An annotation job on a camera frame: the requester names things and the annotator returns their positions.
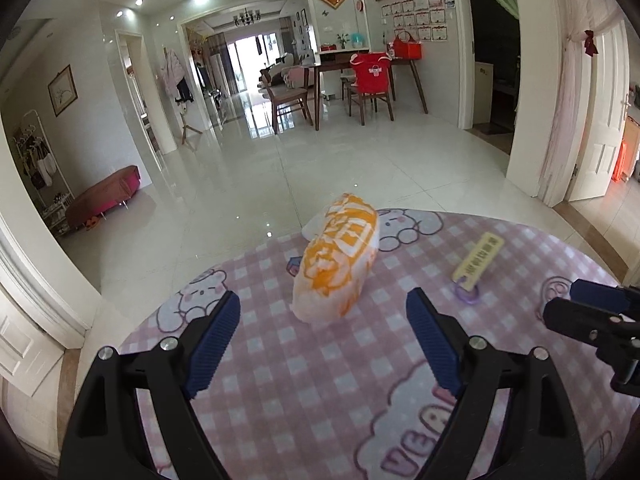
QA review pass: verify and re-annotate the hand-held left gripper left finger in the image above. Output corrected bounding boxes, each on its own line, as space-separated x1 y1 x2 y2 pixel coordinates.
59 290 242 480

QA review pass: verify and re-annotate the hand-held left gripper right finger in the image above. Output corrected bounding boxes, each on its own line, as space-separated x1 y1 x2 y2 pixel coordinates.
406 287 586 480

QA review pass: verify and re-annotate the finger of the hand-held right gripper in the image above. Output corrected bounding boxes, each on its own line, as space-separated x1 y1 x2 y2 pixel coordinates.
569 278 640 316
542 297 640 396

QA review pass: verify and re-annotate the orange and white plastic bag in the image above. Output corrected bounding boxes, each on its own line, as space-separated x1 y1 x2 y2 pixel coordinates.
290 192 381 323

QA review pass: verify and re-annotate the pink checkered blanket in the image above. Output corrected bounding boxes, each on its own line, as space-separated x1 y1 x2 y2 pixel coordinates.
117 207 631 480

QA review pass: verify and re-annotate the white panel door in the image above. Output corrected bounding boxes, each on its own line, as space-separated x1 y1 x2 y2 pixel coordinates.
0 280 67 397
567 20 632 204

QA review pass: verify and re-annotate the brown padded bench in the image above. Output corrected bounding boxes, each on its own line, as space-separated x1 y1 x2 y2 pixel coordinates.
65 165 142 232

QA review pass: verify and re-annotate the wooden coat stand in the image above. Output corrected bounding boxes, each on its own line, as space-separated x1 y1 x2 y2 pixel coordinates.
177 102 204 147

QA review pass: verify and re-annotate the wooden chair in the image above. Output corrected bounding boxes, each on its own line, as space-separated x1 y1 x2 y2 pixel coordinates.
261 82 314 136
341 76 396 127

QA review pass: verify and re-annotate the pink jacket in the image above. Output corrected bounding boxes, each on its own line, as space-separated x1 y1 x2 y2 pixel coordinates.
161 48 186 96

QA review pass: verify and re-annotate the red cloth chair cover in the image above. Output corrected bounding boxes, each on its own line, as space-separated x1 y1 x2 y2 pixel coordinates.
350 52 392 96

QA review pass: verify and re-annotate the grey sofa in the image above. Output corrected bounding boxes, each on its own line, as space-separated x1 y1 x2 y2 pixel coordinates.
260 52 313 90

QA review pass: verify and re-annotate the white cabinet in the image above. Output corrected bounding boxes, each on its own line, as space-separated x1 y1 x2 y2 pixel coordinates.
317 45 372 102

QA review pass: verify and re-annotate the wooden dining table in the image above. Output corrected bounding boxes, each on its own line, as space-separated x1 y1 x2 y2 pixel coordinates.
300 56 429 132

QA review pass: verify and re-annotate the red bag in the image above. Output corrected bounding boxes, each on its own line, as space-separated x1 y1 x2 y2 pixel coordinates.
392 30 424 60

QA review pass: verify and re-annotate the yellow tag with purple ring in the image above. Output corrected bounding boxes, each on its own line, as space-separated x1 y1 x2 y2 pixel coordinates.
450 232 505 307

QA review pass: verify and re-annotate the small framed wall picture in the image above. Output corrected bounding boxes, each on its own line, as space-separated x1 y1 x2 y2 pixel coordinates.
48 65 77 118

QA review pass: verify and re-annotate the group of wall certificates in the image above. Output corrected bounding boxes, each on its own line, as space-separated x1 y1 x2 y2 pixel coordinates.
381 0 449 43

